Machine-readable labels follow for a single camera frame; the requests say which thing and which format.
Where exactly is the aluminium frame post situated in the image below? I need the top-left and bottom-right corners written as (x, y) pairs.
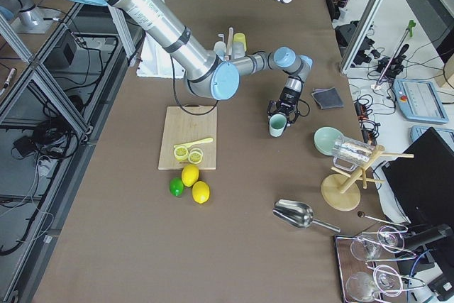
top-left (339, 0), bottom-right (383, 75)

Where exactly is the white wire cup rack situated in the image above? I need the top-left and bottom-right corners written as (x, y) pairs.
top-left (218, 27), bottom-right (235, 60)

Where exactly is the yellow cup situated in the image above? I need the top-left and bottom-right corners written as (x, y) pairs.
top-left (233, 32), bottom-right (247, 51)

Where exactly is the wine glass rack tray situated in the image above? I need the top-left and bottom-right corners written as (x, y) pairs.
top-left (333, 236), bottom-right (377, 302)

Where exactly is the yellow lemon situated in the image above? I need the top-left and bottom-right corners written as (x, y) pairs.
top-left (181, 164), bottom-right (199, 187)
top-left (192, 180), bottom-right (211, 204)

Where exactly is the wooden mug tree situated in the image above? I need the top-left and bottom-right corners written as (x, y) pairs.
top-left (321, 145), bottom-right (414, 211)

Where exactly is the light blue cup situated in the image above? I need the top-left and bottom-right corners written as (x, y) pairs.
top-left (216, 50), bottom-right (228, 61)

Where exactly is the cream white cup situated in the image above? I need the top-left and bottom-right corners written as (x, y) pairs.
top-left (214, 40), bottom-right (226, 55)

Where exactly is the bamboo cutting board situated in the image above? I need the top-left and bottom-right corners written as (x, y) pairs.
top-left (158, 106), bottom-right (217, 170)

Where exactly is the yellow plastic knife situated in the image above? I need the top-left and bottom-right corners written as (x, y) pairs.
top-left (173, 137), bottom-right (214, 148)

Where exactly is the green cup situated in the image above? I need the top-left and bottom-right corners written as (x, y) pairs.
top-left (269, 114), bottom-right (287, 138)

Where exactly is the black monitor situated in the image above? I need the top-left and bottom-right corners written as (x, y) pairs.
top-left (382, 128), bottom-right (453, 226)

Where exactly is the lemon slice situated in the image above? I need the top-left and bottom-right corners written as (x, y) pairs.
top-left (173, 145), bottom-right (189, 162)
top-left (187, 148), bottom-right (204, 165)

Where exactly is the green lime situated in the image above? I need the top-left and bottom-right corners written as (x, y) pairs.
top-left (169, 177), bottom-right (185, 197)

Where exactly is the metal scoop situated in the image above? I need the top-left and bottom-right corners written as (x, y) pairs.
top-left (272, 199), bottom-right (341, 233)

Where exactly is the grey cloth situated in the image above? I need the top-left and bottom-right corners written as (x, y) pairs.
top-left (311, 87), bottom-right (344, 110)

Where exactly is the green bowl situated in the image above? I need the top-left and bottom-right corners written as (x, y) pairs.
top-left (314, 126), bottom-right (343, 156)

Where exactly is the grey cup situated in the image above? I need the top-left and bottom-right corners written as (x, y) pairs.
top-left (231, 41), bottom-right (245, 60)

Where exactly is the clear glass mug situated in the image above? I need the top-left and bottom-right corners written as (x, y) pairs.
top-left (331, 136), bottom-right (375, 172)

